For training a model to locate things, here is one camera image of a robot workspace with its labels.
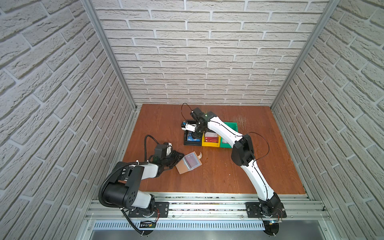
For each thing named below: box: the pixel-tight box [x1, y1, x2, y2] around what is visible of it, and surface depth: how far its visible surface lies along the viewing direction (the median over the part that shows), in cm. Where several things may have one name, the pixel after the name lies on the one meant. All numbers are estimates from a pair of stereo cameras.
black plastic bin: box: [184, 130, 203, 146], surface depth 98 cm
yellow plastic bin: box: [201, 131, 221, 148], surface depth 99 cm
